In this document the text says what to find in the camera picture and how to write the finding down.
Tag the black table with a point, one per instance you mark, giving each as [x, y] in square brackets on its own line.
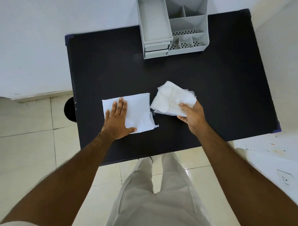
[172, 88]

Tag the grey plastic desk organizer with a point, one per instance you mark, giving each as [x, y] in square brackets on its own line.
[173, 26]

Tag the person's left thumb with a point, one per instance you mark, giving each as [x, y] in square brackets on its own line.
[130, 129]

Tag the person's beige trousers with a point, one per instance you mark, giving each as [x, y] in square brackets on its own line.
[158, 195]

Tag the person's left hand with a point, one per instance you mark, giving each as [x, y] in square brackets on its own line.
[115, 123]

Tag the person's left forearm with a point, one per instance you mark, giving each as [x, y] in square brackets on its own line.
[58, 184]

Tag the white wall socket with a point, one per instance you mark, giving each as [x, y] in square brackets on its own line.
[284, 178]

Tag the person's right forearm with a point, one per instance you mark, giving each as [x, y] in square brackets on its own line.
[244, 181]

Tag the white tissue bundle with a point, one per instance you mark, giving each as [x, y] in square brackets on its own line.
[173, 99]

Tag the white tissue sheet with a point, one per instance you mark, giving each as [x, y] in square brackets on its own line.
[138, 111]

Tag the person's right thumb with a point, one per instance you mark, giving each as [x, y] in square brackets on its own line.
[184, 108]

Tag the person's left little finger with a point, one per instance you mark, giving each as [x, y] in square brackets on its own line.
[107, 115]

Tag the person's right hand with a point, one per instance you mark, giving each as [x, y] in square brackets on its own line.
[194, 117]

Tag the person's left middle finger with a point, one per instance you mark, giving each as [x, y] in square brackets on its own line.
[119, 106]

